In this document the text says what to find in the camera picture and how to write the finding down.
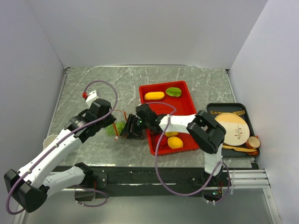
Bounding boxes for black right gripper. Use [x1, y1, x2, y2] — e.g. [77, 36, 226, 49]
[120, 113, 150, 140]

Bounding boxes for clear zip bag orange zipper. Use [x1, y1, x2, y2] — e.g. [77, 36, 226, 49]
[105, 109, 128, 140]

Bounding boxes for green lettuce toy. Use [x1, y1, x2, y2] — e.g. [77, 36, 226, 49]
[105, 121, 125, 137]

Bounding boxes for yellow lemon toy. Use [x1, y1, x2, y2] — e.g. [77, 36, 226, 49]
[167, 136, 184, 149]

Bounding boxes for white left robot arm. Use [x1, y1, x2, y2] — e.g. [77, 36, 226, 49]
[4, 98, 116, 213]

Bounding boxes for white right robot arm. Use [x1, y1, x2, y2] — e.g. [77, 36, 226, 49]
[120, 103, 226, 186]

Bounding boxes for red strawberry toy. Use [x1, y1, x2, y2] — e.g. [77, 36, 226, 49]
[155, 134, 168, 147]

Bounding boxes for yellow pear toy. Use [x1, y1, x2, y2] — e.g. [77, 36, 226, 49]
[165, 132, 179, 138]

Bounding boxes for yellow corn toy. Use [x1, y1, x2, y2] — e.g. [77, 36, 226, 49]
[144, 91, 165, 100]

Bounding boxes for green ridged fruit toy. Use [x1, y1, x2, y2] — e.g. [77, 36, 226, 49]
[165, 87, 182, 97]

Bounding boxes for red plastic bin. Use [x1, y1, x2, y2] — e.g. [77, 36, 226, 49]
[139, 81, 199, 156]

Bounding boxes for dark green mug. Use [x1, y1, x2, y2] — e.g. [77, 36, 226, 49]
[43, 134, 58, 149]

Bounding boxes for golden spoon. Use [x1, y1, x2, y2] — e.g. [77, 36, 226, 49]
[210, 111, 221, 115]

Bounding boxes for beige decorated plate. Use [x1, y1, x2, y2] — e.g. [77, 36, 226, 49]
[215, 112, 250, 146]

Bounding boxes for golden fork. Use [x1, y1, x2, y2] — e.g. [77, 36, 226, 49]
[232, 110, 246, 116]

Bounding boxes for black tray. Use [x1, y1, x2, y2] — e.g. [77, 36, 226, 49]
[206, 103, 260, 158]

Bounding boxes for brown small cup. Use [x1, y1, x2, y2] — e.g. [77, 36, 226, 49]
[245, 136, 260, 149]

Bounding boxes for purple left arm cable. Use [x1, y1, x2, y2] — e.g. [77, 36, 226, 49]
[5, 80, 118, 215]

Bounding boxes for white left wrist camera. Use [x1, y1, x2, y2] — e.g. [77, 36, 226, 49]
[83, 90, 100, 107]

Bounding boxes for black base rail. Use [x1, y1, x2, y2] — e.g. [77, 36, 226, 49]
[65, 165, 260, 199]

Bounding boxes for aluminium extrusion rail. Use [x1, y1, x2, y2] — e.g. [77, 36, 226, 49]
[229, 169, 271, 189]

